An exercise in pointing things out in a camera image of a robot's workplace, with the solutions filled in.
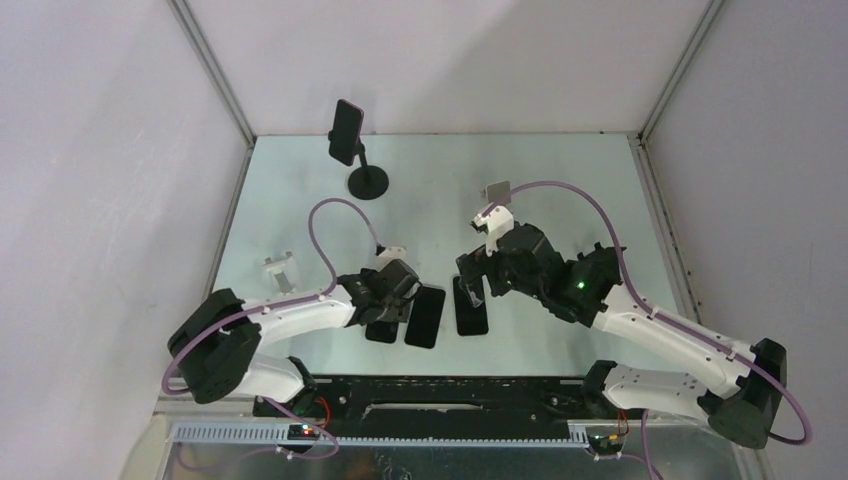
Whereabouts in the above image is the black phone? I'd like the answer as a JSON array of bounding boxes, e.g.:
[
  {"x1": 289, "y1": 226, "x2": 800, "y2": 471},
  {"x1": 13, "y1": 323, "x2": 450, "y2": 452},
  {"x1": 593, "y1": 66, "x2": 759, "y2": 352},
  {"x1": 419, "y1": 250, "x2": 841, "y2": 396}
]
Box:
[
  {"x1": 404, "y1": 286, "x2": 446, "y2": 349},
  {"x1": 452, "y1": 276, "x2": 489, "y2": 337},
  {"x1": 365, "y1": 321, "x2": 399, "y2": 344}
]

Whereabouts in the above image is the black round-base phone stand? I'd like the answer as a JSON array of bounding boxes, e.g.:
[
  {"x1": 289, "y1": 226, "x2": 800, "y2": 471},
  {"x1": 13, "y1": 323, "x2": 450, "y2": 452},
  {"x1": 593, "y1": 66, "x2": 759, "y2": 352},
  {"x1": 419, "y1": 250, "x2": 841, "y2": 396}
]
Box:
[{"x1": 327, "y1": 130, "x2": 390, "y2": 200}]

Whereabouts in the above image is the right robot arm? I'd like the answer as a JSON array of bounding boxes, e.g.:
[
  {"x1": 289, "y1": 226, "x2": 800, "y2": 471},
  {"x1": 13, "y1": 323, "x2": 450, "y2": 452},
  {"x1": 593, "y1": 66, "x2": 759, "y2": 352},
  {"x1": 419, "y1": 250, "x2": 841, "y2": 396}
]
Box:
[{"x1": 456, "y1": 224, "x2": 787, "y2": 450}]

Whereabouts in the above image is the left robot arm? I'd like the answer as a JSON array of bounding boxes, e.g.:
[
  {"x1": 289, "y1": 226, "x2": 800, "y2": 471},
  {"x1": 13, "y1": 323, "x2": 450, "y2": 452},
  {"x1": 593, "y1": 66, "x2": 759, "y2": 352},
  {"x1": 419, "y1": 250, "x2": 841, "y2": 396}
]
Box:
[{"x1": 167, "y1": 259, "x2": 421, "y2": 417}]

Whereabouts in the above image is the white folding phone stand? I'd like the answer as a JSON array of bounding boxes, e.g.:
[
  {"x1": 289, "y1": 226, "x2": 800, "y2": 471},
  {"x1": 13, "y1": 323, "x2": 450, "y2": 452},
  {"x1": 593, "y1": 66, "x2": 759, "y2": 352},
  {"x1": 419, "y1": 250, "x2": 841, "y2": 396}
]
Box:
[{"x1": 481, "y1": 180, "x2": 512, "y2": 210}]

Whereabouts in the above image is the black wedge phone stand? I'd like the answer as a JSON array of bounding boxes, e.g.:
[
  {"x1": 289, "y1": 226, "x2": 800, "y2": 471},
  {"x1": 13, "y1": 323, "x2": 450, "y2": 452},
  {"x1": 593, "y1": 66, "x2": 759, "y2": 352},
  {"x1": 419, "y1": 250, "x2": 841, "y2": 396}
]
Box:
[{"x1": 577, "y1": 242, "x2": 620, "y2": 274}]

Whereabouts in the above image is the white small phone stand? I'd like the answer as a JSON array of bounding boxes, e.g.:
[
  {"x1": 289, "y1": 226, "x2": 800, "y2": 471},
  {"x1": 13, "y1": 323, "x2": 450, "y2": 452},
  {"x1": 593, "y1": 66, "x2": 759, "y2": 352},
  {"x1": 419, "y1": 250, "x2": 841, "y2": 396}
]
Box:
[{"x1": 262, "y1": 250, "x2": 301, "y2": 295}]

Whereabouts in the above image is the left controller board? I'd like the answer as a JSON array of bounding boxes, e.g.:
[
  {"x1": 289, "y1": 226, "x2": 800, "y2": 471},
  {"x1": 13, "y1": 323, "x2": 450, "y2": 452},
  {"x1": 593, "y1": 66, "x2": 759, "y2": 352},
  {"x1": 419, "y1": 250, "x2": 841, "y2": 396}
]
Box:
[{"x1": 286, "y1": 423, "x2": 324, "y2": 442}]

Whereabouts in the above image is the controller board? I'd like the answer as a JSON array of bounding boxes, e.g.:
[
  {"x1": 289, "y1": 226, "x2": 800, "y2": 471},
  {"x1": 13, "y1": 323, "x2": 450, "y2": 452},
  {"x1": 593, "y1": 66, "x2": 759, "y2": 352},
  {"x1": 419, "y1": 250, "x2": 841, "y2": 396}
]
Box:
[
  {"x1": 286, "y1": 423, "x2": 324, "y2": 442},
  {"x1": 588, "y1": 433, "x2": 626, "y2": 456}
]

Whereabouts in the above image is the right controller board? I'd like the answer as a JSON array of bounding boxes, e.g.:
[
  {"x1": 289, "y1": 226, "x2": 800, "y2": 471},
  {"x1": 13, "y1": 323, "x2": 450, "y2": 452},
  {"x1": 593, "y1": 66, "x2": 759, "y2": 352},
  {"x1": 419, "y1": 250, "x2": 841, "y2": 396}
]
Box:
[{"x1": 588, "y1": 433, "x2": 626, "y2": 456}]

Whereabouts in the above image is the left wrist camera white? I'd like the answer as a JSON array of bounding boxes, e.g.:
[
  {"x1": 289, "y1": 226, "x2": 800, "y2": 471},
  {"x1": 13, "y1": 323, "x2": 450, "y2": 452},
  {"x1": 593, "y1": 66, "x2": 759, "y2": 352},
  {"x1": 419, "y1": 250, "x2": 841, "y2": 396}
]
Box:
[{"x1": 377, "y1": 246, "x2": 407, "y2": 261}]

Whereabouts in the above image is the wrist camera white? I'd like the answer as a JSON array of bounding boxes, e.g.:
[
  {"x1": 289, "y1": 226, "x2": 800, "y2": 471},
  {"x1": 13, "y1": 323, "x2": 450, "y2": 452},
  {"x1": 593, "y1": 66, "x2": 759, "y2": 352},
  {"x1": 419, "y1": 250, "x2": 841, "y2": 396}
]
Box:
[
  {"x1": 377, "y1": 246, "x2": 407, "y2": 261},
  {"x1": 470, "y1": 204, "x2": 516, "y2": 257}
]

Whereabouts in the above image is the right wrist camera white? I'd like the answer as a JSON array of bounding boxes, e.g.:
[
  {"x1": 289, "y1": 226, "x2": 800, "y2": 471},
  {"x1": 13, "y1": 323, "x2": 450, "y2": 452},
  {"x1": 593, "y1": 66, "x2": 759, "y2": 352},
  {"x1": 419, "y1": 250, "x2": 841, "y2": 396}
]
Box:
[{"x1": 470, "y1": 204, "x2": 516, "y2": 257}]

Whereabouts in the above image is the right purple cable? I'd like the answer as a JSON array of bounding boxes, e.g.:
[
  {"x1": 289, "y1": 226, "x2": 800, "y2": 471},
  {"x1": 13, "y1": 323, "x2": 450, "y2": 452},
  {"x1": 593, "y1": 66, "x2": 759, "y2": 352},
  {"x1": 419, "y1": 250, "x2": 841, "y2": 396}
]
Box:
[{"x1": 480, "y1": 180, "x2": 815, "y2": 480}]

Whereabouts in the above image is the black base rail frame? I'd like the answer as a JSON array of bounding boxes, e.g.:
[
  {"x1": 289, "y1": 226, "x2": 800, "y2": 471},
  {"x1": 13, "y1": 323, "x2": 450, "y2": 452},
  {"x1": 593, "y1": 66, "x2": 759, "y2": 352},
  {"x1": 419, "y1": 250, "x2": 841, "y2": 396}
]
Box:
[{"x1": 254, "y1": 360, "x2": 730, "y2": 444}]

